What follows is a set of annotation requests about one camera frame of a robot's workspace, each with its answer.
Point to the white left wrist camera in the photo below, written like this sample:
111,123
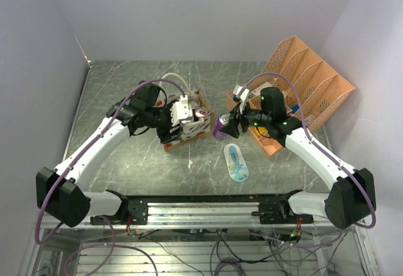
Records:
181,112

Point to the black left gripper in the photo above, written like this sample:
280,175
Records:
165,134

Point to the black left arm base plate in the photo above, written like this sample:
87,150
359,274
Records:
132,211

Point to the blue box in organizer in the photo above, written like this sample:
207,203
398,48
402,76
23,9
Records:
295,108

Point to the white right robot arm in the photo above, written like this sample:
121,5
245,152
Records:
351,196

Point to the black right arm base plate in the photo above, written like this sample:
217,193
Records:
275,209

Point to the red cola can in bag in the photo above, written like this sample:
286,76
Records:
194,104

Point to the aluminium mounting rail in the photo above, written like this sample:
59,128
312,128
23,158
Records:
207,215

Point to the watermelon canvas bag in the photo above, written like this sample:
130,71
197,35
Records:
194,129

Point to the yellow block in organizer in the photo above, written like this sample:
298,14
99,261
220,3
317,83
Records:
256,131

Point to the orange plastic desk organizer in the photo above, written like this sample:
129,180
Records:
305,80

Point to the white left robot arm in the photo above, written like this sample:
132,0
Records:
62,192

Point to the blue Red Bull can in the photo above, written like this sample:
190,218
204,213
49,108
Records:
200,113

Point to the blue correction tape package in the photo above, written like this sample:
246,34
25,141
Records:
236,165

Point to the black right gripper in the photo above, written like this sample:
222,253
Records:
232,126

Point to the purple Fanta can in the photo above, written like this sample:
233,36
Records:
220,126

